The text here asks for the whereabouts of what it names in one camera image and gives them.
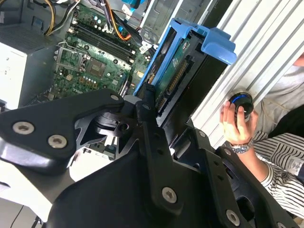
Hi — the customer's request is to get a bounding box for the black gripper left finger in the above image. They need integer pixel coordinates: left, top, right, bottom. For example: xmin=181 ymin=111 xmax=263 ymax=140
xmin=0 ymin=82 xmax=185 ymax=216

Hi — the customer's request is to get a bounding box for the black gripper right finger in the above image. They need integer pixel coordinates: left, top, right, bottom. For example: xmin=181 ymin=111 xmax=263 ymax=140
xmin=187 ymin=120 xmax=299 ymax=228

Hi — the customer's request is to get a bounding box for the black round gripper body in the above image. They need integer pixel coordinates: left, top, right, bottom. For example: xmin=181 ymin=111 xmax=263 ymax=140
xmin=46 ymin=111 xmax=223 ymax=228

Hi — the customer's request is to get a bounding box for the round black tool blue ring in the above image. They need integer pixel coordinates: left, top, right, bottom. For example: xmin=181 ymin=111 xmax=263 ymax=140
xmin=228 ymin=91 xmax=255 ymax=122

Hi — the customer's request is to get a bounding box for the hard disk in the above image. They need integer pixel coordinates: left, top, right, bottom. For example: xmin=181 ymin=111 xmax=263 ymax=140
xmin=132 ymin=17 xmax=238 ymax=130

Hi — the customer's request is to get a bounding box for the person's left hand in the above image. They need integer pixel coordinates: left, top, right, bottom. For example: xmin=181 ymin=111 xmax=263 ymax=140
xmin=219 ymin=100 xmax=260 ymax=146

